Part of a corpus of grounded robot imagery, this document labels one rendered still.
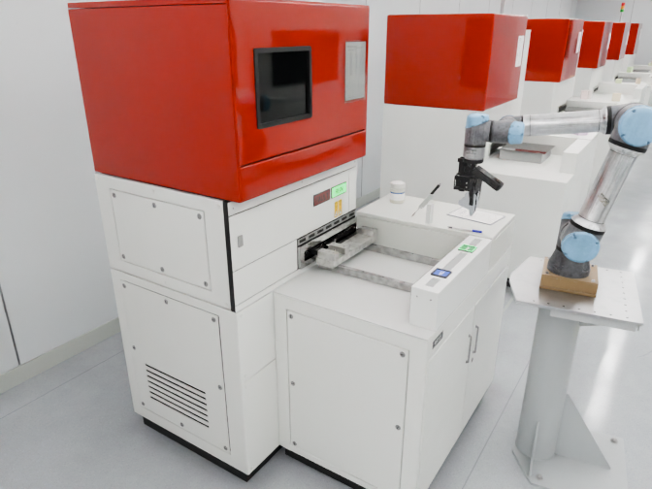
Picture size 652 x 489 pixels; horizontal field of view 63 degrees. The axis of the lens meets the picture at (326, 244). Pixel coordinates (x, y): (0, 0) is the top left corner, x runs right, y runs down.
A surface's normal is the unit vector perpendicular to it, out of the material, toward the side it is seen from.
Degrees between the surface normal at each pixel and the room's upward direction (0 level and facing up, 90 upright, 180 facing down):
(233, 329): 90
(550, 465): 0
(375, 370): 90
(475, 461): 0
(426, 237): 90
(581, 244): 96
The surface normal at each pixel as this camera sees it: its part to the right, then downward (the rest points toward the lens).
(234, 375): -0.55, 0.32
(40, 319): 0.84, 0.21
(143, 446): 0.00, -0.93
